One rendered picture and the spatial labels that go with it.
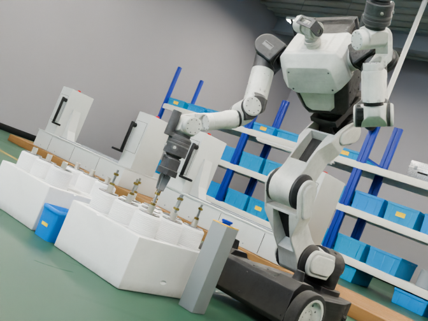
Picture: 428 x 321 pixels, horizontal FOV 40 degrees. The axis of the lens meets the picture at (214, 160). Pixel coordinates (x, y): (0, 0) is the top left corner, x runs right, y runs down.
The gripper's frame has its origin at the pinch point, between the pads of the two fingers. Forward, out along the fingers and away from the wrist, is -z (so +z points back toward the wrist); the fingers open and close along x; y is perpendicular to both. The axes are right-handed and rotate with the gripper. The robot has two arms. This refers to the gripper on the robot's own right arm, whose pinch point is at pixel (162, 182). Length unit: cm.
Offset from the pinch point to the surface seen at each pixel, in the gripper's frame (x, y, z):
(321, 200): 156, -156, 24
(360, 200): 370, -329, 53
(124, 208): -10.1, 11.8, -12.8
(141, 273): -22.8, 1.1, -29.6
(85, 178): 50, 19, -12
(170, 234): -15.0, -5.5, -15.3
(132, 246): -25.3, 8.2, -22.0
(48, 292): -54, 32, -36
